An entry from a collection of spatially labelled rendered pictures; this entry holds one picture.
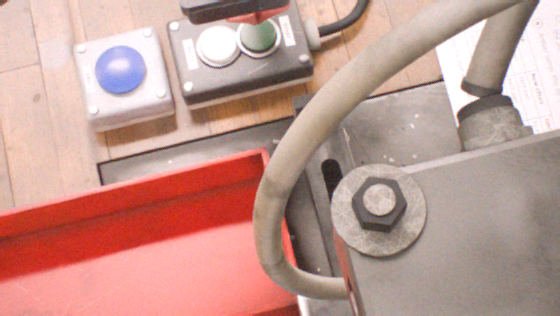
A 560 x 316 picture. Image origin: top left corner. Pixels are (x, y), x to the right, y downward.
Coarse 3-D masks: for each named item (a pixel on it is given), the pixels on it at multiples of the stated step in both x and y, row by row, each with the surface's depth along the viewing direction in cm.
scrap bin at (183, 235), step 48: (96, 192) 86; (144, 192) 88; (192, 192) 91; (240, 192) 91; (0, 240) 91; (48, 240) 91; (96, 240) 91; (144, 240) 91; (192, 240) 90; (240, 240) 90; (288, 240) 84; (0, 288) 90; (48, 288) 90; (96, 288) 89; (144, 288) 89; (192, 288) 89; (240, 288) 89
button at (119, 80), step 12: (108, 48) 93; (120, 48) 93; (132, 48) 93; (108, 60) 92; (120, 60) 92; (132, 60) 92; (96, 72) 92; (108, 72) 92; (120, 72) 92; (132, 72) 92; (144, 72) 92; (108, 84) 92; (120, 84) 92; (132, 84) 92
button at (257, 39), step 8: (248, 24) 93; (264, 24) 93; (272, 24) 93; (240, 32) 92; (248, 32) 92; (256, 32) 92; (264, 32) 92; (272, 32) 92; (240, 40) 92; (248, 40) 92; (256, 40) 92; (264, 40) 92; (272, 40) 92; (248, 48) 92; (256, 48) 92; (264, 48) 92
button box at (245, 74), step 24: (360, 0) 96; (168, 24) 94; (192, 24) 94; (216, 24) 94; (240, 24) 93; (288, 24) 93; (312, 24) 94; (336, 24) 95; (192, 48) 93; (240, 48) 93; (288, 48) 93; (312, 48) 94; (192, 72) 92; (216, 72) 92; (240, 72) 92; (264, 72) 92; (288, 72) 92; (312, 72) 93; (192, 96) 92; (216, 96) 93; (240, 96) 94
